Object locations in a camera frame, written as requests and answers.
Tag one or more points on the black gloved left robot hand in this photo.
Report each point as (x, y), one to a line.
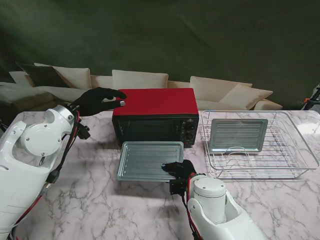
(92, 102)

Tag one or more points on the red black toaster oven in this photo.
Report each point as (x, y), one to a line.
(160, 102)

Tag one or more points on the ribbed metal baking tray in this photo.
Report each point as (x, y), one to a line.
(145, 160)
(237, 135)

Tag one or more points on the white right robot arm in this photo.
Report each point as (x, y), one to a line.
(215, 207)

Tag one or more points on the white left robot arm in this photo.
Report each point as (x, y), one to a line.
(30, 150)

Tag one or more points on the black oven knob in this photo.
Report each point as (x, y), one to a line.
(189, 127)
(189, 136)

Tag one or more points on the long beige sofa cushion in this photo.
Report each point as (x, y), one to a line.
(62, 93)

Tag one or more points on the dark brown sofa cushion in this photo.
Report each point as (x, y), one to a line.
(42, 76)

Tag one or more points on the beige sofa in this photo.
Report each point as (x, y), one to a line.
(180, 83)

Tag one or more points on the black stand with orange part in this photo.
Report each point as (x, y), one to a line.
(312, 100)

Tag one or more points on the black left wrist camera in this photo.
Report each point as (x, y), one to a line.
(84, 131)

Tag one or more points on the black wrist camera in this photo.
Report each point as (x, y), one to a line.
(178, 187)
(84, 131)

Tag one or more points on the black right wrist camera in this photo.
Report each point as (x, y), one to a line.
(178, 187)

